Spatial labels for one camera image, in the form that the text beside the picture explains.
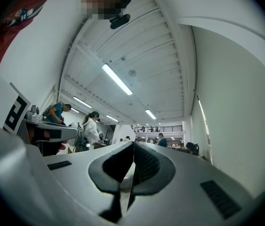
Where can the black balcony railing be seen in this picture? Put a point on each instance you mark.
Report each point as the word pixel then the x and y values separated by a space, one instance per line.
pixel 158 128

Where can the narrow vertical wall window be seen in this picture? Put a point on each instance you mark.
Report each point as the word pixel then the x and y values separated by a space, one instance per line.
pixel 203 116

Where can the black head-worn camera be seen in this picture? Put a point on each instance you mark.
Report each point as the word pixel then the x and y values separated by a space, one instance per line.
pixel 120 21

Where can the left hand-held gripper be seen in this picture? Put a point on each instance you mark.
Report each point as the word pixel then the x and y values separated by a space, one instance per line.
pixel 17 112

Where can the short ceiling tube light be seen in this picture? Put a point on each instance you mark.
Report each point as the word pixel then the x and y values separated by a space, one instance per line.
pixel 112 118
pixel 150 114

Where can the person's left hand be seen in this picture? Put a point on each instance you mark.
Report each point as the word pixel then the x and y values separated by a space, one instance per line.
pixel 62 146

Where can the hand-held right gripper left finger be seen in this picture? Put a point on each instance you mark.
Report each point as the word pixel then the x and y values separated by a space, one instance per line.
pixel 75 180

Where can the long ceiling tube light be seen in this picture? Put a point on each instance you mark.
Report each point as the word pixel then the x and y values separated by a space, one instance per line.
pixel 82 102
pixel 117 79

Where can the round ceiling smoke detector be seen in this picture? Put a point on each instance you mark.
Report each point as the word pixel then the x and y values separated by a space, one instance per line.
pixel 132 73

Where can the person's white and red shirt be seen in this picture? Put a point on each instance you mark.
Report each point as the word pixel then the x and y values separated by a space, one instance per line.
pixel 40 43

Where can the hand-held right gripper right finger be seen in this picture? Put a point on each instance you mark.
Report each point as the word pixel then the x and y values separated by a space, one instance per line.
pixel 184 187

